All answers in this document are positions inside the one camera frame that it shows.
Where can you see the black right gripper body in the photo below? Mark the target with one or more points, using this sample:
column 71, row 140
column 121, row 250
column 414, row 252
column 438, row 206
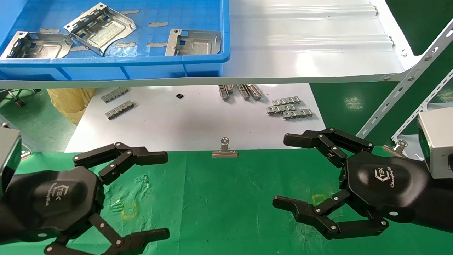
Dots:
column 385, row 180

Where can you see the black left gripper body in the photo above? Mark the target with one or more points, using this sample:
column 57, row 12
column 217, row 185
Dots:
column 53, row 202

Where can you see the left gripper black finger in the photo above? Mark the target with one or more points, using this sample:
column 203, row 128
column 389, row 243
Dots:
column 148, row 157
column 148, row 236

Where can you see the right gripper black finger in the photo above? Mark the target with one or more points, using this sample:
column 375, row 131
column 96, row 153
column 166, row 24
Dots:
column 300, row 139
column 290, row 204

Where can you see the galvanized metal bracket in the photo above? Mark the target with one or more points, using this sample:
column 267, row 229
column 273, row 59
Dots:
column 106, row 32
column 46, row 49
column 201, row 44

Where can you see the notched grey metal strip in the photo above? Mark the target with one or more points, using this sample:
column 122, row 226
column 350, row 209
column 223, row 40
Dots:
column 298, row 113
column 115, row 95
column 287, row 101
column 120, row 109
column 279, row 108

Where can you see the white table board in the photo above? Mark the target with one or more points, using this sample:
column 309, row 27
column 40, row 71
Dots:
column 177, row 124

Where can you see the green table cloth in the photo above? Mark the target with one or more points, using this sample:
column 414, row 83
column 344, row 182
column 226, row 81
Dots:
column 230, row 198

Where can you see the blue plastic bin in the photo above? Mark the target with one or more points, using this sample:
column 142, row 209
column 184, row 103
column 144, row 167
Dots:
column 106, row 71

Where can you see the white metal shelf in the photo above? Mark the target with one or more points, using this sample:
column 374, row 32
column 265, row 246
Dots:
column 300, row 42

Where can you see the yellow plastic bag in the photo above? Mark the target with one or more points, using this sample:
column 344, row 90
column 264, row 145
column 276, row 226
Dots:
column 69, row 102

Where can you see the dark metal stand legs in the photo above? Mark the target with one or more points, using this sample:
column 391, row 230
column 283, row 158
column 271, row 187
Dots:
column 16, row 97

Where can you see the beige tape strip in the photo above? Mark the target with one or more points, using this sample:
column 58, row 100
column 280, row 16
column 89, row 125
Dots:
column 156, row 45
column 125, row 45
column 49, row 30
column 158, row 24
column 130, row 12

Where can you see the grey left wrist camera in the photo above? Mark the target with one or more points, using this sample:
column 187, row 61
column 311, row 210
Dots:
column 7, row 156

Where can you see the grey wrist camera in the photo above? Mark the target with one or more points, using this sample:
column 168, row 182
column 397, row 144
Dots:
column 7, row 156
column 439, row 141

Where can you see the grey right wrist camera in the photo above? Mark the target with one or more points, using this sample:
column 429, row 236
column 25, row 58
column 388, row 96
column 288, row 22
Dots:
column 439, row 141

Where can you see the grey metal rail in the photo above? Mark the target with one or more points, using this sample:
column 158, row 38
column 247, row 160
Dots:
column 223, row 92
column 230, row 88
column 243, row 92
column 254, row 91

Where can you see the white perforated steel post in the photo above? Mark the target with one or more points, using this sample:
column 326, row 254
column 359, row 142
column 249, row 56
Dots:
column 407, row 80
column 424, row 104

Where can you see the flat galvanized metal bracket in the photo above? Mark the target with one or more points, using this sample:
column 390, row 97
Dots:
column 46, row 49
column 201, row 44

